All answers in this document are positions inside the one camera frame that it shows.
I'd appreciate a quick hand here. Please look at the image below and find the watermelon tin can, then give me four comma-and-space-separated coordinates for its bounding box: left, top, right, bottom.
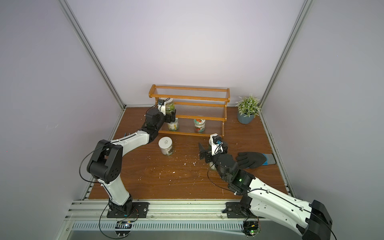
207, 144, 217, 170

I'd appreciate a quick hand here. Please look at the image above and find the sunflower seed jar yellow label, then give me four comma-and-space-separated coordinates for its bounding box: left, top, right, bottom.
167, 118, 179, 131

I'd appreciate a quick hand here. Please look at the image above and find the green label jar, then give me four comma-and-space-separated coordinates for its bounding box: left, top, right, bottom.
165, 98, 175, 114

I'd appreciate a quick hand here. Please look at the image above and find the red label tomato seed jar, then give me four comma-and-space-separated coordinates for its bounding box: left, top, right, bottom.
194, 119, 206, 133

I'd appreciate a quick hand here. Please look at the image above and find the tall white tin can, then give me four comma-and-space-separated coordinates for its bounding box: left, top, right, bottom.
158, 137, 174, 156

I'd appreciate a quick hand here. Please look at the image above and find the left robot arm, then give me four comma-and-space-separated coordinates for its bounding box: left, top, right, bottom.
87, 107, 176, 216

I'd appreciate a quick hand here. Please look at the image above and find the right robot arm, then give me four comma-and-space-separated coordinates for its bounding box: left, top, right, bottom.
199, 144, 335, 240

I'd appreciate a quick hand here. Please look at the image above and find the wooden three-tier shelf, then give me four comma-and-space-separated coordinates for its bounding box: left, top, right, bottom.
149, 84, 230, 137

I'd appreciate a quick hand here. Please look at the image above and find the potted green plant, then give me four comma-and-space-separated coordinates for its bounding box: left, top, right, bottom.
236, 94, 261, 125

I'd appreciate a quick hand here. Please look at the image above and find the right controller board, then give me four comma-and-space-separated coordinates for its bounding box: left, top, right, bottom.
242, 221, 261, 237

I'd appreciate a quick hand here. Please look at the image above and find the controller board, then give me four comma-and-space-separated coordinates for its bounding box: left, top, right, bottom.
115, 221, 133, 239
242, 221, 261, 237

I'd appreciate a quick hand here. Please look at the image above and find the left controller board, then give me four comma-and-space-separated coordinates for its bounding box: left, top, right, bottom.
115, 221, 133, 239

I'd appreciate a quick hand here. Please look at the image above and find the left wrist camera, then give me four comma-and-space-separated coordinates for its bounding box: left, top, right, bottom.
157, 98, 169, 116

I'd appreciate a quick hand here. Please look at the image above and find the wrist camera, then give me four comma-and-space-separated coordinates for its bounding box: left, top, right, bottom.
157, 98, 169, 116
209, 134, 224, 156

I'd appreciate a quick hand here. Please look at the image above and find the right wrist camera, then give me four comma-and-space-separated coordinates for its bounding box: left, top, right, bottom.
209, 134, 224, 156

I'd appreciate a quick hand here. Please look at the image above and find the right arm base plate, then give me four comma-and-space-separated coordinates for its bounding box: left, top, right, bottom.
222, 202, 253, 219

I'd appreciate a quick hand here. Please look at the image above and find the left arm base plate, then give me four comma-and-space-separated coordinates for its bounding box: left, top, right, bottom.
107, 202, 150, 219

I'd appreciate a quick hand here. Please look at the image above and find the aluminium rail frame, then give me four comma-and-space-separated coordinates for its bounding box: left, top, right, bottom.
56, 199, 310, 240

